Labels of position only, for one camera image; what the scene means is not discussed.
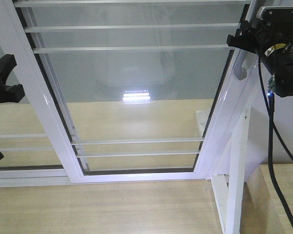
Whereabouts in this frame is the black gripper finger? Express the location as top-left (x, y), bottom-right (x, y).
top-left (0, 54), bottom-right (17, 84)
top-left (0, 84), bottom-right (24, 103)

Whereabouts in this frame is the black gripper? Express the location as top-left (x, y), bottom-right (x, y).
top-left (227, 14), bottom-right (293, 55)

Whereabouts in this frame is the grey metal door handle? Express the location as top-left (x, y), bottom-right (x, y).
top-left (233, 0), bottom-right (264, 81)

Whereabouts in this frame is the white framed sliding glass door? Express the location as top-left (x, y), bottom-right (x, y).
top-left (0, 0), bottom-right (254, 183)

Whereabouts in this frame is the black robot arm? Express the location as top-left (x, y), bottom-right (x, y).
top-left (227, 10), bottom-right (293, 98)

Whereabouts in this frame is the white framed fixed glass door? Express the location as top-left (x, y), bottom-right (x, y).
top-left (0, 23), bottom-right (70, 187)

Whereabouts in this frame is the green circuit board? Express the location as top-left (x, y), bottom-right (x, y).
top-left (267, 75), bottom-right (276, 96)

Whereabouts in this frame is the light wooden box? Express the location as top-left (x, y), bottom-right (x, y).
top-left (247, 164), bottom-right (293, 234)

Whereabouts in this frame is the wooden platform base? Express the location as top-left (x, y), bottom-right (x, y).
top-left (0, 180), bottom-right (222, 234)

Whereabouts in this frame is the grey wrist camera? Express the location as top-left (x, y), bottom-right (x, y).
top-left (256, 6), bottom-right (293, 23)

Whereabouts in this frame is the black thin cable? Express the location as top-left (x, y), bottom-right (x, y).
top-left (257, 55), bottom-right (293, 173)

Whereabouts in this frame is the white triangular support bracket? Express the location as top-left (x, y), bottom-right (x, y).
top-left (211, 109), bottom-right (250, 234)

